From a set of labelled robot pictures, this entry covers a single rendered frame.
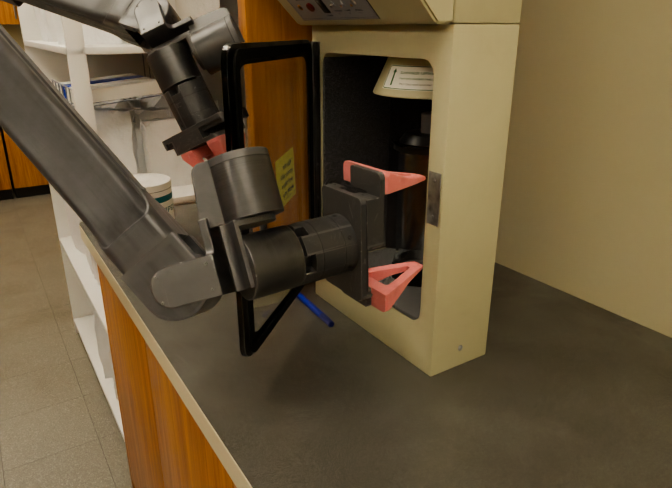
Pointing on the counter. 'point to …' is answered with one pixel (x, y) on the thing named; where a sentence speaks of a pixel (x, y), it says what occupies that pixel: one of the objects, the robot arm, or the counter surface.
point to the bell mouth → (406, 79)
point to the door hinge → (316, 127)
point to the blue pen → (315, 310)
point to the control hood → (393, 4)
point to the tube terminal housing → (448, 168)
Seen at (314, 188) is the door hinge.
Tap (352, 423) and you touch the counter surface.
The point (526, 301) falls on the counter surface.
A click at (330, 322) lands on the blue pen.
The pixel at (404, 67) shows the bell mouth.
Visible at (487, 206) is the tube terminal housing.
